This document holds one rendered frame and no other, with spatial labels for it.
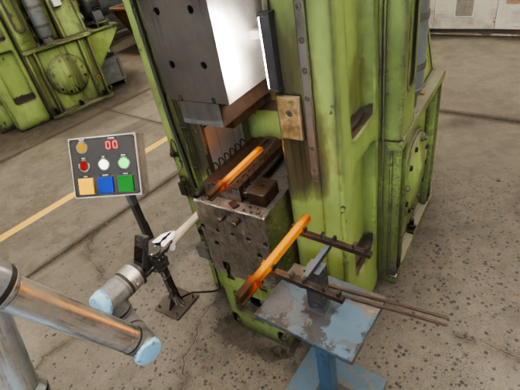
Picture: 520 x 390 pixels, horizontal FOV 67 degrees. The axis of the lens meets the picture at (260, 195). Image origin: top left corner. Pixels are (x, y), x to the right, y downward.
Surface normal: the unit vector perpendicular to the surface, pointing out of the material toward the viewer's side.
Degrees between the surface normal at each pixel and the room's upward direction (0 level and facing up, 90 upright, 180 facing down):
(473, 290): 0
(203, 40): 90
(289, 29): 90
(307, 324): 0
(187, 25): 90
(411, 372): 0
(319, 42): 90
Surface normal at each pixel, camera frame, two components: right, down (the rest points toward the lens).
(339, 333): -0.16, -0.80
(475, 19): -0.59, 0.55
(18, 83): 0.69, 0.33
